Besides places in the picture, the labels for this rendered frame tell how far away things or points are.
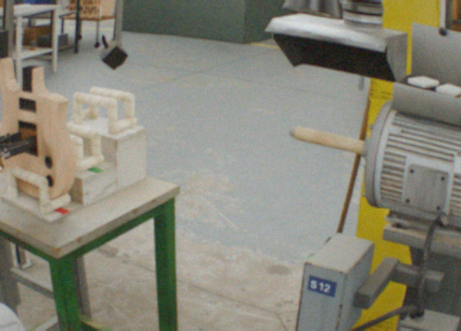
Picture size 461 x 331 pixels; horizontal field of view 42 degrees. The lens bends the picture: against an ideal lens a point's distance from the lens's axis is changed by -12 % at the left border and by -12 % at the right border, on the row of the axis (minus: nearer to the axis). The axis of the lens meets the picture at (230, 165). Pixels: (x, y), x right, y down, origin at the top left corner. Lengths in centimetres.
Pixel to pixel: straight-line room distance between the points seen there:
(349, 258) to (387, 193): 20
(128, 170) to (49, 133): 38
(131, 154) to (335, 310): 101
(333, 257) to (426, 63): 52
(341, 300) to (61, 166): 90
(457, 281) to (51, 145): 116
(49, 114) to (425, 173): 102
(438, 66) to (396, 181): 30
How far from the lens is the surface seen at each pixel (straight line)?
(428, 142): 141
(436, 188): 138
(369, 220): 263
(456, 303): 152
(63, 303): 187
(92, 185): 200
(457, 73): 153
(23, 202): 203
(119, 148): 206
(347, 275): 129
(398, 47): 156
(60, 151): 184
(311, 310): 135
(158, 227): 217
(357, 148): 156
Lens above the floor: 174
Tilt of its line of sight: 20 degrees down
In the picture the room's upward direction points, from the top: 2 degrees clockwise
